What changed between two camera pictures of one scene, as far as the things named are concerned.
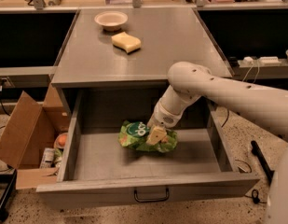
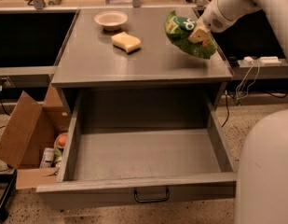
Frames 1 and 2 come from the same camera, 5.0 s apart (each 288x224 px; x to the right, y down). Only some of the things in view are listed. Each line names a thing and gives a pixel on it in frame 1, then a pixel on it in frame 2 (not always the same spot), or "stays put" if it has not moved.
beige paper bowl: (111, 21) stays put
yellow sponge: (126, 42) stays put
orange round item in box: (61, 140) stays put
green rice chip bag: (134, 134) to (179, 29)
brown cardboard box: (32, 129) stays put
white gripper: (162, 118) to (212, 20)
